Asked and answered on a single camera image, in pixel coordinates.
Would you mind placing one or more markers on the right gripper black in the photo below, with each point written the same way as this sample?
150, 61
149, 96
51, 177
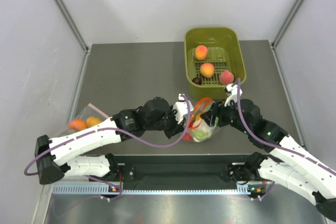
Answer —
218, 111

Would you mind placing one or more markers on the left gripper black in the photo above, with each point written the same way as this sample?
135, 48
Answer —
176, 128

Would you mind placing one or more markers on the fake orange yellow mango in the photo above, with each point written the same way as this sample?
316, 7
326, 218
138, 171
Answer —
197, 117

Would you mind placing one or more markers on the clear zip bag red seal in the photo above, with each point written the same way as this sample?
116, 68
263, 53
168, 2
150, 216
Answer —
202, 106

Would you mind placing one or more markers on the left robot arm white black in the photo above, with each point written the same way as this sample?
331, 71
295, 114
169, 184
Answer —
65, 156

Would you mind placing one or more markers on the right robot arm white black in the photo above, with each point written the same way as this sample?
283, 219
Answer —
306, 175

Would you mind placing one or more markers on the dark fake plum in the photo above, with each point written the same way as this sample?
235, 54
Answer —
197, 81

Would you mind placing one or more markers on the fake peach pink right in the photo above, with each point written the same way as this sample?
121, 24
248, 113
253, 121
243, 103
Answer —
226, 77

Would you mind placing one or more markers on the fake peach middle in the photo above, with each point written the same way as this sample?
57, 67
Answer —
207, 70

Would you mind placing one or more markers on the fake peach back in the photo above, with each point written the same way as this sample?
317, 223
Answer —
200, 52

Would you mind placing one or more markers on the fake orange fruit in bag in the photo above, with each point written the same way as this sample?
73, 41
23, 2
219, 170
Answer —
77, 125

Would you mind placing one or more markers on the olive green plastic basin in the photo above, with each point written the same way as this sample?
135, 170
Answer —
224, 53

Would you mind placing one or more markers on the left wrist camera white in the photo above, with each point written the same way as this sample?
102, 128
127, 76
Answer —
183, 108

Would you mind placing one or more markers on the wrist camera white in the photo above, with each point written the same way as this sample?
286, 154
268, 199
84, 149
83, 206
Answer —
183, 108
233, 93

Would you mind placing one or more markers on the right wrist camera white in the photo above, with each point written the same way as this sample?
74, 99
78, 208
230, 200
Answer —
233, 93

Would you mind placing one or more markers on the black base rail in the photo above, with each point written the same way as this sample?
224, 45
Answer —
184, 171

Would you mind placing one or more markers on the grey slotted cable duct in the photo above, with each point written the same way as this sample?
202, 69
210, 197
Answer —
103, 189

